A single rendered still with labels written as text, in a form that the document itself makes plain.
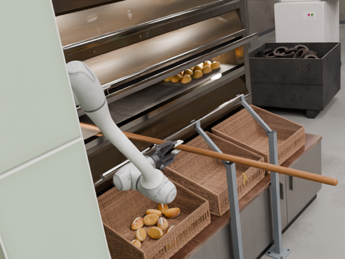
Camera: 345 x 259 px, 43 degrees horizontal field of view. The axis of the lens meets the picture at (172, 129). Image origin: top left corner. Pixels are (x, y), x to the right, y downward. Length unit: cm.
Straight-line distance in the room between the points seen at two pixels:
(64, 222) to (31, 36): 17
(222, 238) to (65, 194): 235
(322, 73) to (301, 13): 302
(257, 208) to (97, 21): 156
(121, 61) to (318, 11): 589
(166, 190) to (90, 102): 51
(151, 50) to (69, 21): 62
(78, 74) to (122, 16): 110
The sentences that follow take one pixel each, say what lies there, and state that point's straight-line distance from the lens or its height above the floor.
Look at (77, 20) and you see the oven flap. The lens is 242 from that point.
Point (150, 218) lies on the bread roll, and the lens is 271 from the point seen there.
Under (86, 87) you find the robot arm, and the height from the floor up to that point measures 170.
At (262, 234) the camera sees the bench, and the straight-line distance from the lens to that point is 316.
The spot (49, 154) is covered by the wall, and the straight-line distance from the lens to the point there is 40.
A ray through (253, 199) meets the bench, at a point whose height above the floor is 56.
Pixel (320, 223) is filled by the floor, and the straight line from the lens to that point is 369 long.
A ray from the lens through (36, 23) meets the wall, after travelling 38.
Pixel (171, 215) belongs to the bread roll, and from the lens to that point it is 274.
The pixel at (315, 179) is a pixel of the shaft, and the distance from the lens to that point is 184.
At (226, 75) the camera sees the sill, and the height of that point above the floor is 117.
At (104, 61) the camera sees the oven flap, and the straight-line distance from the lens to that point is 254.
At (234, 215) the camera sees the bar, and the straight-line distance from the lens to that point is 268.
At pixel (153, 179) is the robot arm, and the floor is 124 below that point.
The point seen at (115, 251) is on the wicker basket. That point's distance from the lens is 250.
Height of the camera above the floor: 210
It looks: 22 degrees down
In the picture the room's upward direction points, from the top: 8 degrees counter-clockwise
